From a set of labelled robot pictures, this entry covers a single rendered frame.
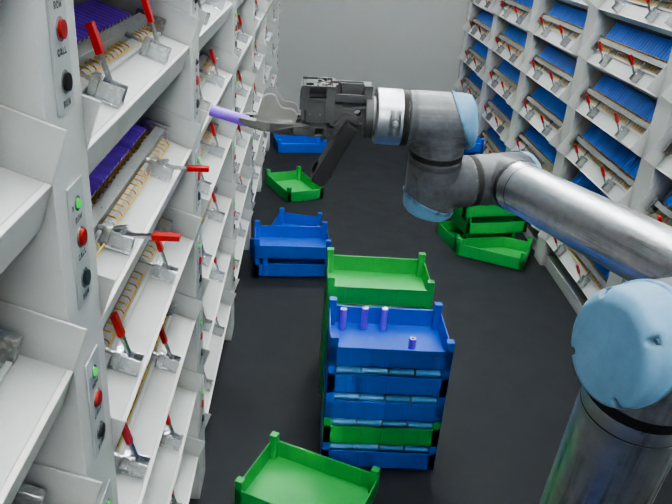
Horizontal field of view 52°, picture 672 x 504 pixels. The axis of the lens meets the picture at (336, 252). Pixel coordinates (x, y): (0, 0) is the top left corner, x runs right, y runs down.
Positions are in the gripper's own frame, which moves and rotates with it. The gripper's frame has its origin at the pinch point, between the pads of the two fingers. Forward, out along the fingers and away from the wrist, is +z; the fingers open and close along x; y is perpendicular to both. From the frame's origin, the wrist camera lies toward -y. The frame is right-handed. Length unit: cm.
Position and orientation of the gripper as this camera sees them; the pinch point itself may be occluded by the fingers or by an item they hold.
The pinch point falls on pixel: (247, 122)
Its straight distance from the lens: 113.1
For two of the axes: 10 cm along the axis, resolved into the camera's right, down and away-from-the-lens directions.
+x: 0.3, 4.3, -9.0
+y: 0.6, -9.0, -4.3
